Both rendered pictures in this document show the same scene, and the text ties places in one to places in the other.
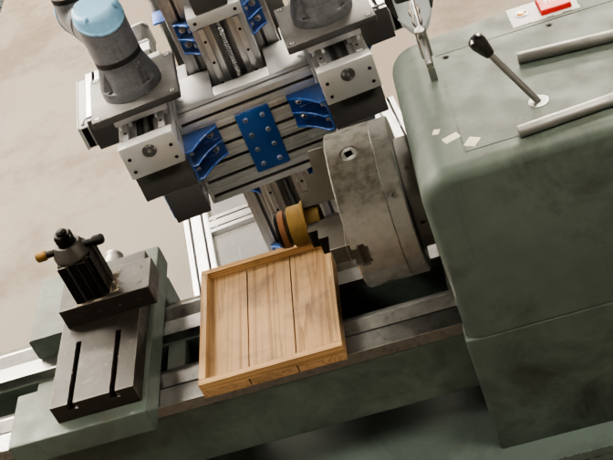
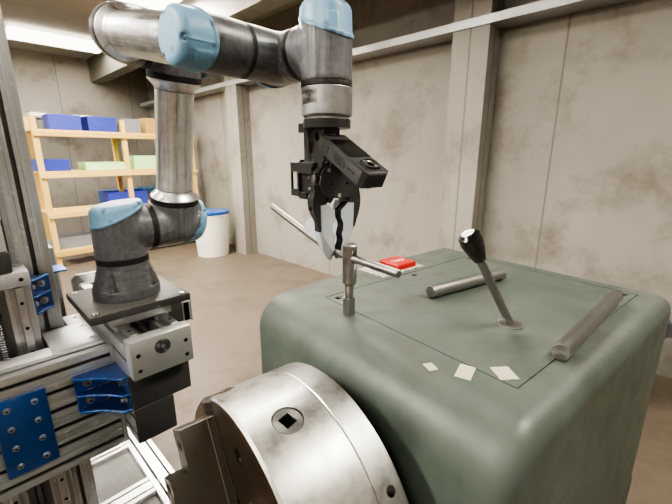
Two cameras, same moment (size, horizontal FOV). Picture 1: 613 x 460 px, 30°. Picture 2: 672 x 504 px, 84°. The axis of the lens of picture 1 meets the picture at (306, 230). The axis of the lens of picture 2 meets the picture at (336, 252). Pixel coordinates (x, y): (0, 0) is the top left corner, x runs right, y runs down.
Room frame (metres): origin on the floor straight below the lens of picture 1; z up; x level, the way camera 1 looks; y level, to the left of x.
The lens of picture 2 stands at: (1.53, 0.09, 1.50)
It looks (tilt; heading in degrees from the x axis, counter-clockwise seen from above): 15 degrees down; 311
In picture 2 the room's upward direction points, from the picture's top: straight up
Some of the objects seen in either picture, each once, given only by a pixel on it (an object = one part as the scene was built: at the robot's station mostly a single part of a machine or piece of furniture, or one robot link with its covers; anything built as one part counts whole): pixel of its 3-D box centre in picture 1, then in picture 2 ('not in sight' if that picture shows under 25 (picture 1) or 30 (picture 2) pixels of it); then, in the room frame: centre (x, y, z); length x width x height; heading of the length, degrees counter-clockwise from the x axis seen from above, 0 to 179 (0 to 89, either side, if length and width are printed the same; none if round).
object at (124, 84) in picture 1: (124, 68); not in sight; (2.54, 0.26, 1.21); 0.15 x 0.15 x 0.10
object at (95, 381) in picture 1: (104, 331); not in sight; (1.95, 0.48, 0.95); 0.43 x 0.18 x 0.04; 170
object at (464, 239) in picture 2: (480, 46); (471, 246); (1.71, -0.40, 1.38); 0.04 x 0.03 x 0.05; 80
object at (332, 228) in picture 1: (338, 241); not in sight; (1.75, -0.05, 1.08); 0.12 x 0.11 x 0.05; 170
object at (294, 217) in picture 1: (300, 224); not in sight; (1.85, 0.01, 1.08); 0.09 x 0.09 x 0.09; 80
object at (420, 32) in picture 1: (427, 54); (349, 280); (1.87, -0.34, 1.31); 0.02 x 0.02 x 0.12
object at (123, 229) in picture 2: not in sight; (121, 227); (2.51, -0.25, 1.33); 0.13 x 0.12 x 0.14; 87
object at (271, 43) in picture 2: not in sight; (273, 58); (2.03, -0.33, 1.65); 0.11 x 0.11 x 0.08; 87
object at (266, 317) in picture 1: (269, 312); not in sight; (1.87, 0.14, 0.89); 0.36 x 0.30 x 0.04; 170
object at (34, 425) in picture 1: (94, 349); not in sight; (1.98, 0.52, 0.90); 0.53 x 0.30 x 0.06; 170
